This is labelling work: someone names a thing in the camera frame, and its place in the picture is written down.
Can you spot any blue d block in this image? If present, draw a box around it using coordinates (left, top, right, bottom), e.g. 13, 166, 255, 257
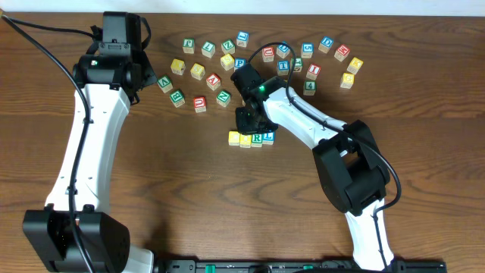
318, 36, 334, 54
276, 42, 290, 59

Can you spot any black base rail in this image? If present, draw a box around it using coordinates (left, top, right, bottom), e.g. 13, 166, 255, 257
162, 257, 448, 273

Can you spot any blue L block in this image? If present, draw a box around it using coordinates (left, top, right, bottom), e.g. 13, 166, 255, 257
262, 132, 275, 145

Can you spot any red U block lower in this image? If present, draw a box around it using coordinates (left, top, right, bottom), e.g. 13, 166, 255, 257
193, 96, 207, 113

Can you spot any yellow O block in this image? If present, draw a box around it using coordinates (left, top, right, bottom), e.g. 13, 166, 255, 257
239, 134, 252, 148

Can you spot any yellow block right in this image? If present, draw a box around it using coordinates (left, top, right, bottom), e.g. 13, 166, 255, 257
340, 73, 355, 89

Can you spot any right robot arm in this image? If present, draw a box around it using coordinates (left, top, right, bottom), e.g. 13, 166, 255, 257
230, 64, 399, 271

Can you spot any yellow C block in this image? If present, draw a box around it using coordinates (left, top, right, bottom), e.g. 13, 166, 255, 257
228, 131, 240, 146

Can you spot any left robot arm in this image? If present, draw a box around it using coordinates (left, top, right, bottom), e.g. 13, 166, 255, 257
23, 11, 157, 272

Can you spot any green Z block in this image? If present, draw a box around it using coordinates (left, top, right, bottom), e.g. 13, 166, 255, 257
221, 39, 236, 55

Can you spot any yellow K block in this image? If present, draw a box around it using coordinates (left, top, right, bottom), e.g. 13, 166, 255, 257
347, 57, 364, 75

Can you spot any green R block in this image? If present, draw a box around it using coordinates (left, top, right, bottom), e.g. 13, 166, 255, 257
251, 134, 263, 147

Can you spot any green B block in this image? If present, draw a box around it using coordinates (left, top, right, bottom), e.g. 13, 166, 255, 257
169, 89, 186, 108

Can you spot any green N block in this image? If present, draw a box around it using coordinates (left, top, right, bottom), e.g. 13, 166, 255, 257
216, 89, 231, 108

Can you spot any blue 5 block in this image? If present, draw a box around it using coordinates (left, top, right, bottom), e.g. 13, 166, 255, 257
301, 42, 314, 58

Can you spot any red I block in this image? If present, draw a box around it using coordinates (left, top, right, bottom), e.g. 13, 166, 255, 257
306, 64, 321, 80

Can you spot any red U block upper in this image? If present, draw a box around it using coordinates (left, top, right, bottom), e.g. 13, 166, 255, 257
261, 46, 275, 63

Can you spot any blue D block left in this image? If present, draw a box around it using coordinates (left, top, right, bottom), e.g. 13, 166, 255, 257
276, 42, 290, 59

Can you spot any green L block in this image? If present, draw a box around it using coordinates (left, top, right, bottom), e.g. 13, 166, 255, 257
202, 41, 216, 58

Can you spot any blue D block right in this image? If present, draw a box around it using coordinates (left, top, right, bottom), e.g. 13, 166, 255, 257
318, 36, 334, 54

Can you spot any blue T block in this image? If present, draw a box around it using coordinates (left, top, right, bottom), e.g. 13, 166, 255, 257
277, 60, 290, 76

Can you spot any blue P block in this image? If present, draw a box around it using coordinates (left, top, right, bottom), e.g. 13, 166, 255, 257
234, 58, 246, 70

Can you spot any blue block top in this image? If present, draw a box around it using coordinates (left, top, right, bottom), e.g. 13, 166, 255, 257
236, 31, 249, 48

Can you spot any red A block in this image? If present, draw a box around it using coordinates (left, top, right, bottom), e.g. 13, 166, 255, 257
206, 74, 221, 91

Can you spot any red u block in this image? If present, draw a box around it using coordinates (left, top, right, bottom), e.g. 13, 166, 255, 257
193, 96, 207, 113
261, 46, 275, 63

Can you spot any green T block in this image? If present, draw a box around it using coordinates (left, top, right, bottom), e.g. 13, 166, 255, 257
183, 38, 195, 54

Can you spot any green J block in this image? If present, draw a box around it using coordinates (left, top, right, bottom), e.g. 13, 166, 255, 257
293, 58, 303, 73

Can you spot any green 4 block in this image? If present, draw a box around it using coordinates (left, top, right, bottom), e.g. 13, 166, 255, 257
303, 80, 317, 96

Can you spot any red M block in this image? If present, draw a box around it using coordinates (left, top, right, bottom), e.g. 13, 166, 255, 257
334, 45, 350, 62

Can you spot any yellow S block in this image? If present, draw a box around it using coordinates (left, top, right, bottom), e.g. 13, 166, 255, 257
221, 54, 235, 71

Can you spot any green A block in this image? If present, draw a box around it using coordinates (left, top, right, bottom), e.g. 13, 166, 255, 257
157, 75, 174, 93

